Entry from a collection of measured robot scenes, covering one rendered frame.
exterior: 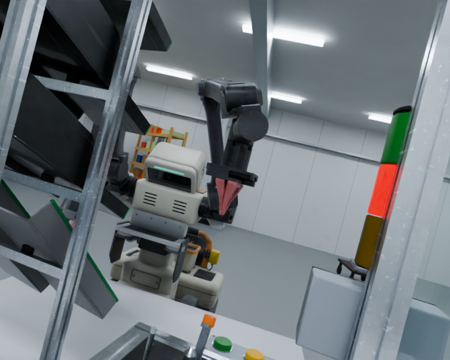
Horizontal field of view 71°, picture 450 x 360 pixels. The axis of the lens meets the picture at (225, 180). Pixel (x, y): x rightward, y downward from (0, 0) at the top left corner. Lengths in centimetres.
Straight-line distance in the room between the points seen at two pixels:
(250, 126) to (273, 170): 873
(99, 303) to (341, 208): 905
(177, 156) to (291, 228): 828
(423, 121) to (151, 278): 117
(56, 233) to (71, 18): 30
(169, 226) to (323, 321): 96
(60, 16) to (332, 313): 46
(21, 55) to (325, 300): 38
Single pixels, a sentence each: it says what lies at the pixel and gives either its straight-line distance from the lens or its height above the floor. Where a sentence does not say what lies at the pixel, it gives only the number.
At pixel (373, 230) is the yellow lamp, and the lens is 33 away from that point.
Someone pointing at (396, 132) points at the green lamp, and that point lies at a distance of 34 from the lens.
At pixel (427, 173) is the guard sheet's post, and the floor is 135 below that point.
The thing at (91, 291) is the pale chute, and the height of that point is 105.
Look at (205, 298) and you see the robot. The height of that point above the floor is 74.
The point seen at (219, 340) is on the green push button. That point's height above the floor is 97.
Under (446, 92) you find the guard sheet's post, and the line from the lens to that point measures 33.
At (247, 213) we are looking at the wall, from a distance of 933.
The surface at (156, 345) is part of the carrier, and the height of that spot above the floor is 97.
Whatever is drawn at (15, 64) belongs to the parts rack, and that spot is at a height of 136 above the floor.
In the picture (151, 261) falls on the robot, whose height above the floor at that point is 91.
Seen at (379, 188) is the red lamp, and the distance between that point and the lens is 33.
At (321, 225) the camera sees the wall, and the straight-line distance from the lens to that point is 946.
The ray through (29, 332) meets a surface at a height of 86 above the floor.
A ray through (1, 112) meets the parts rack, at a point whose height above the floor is 132.
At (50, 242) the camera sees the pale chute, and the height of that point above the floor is 115.
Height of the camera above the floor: 131
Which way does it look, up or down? level
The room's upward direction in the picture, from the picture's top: 15 degrees clockwise
